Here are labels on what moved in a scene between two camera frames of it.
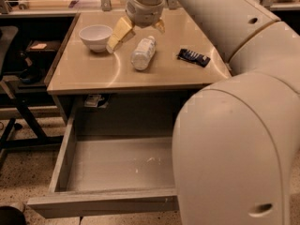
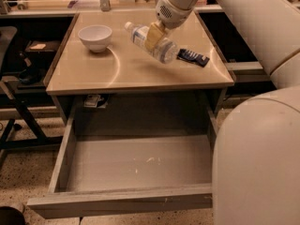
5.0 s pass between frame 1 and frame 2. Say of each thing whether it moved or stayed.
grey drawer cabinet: stayed
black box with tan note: stayed
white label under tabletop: stayed
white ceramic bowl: stayed
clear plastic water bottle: moved
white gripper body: moved
